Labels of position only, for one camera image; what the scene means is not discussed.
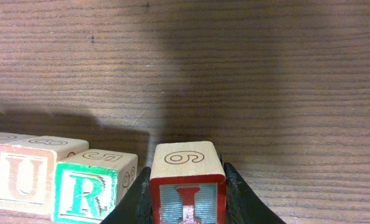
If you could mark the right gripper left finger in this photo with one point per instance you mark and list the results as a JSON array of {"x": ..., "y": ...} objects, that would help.
[{"x": 135, "y": 206}]

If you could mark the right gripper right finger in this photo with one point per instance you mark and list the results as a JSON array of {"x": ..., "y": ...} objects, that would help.
[{"x": 242, "y": 204}]

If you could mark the green R block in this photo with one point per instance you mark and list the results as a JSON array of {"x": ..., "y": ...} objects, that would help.
[{"x": 90, "y": 184}]

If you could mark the red I block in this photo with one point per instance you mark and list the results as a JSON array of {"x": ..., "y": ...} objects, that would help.
[{"x": 187, "y": 183}]

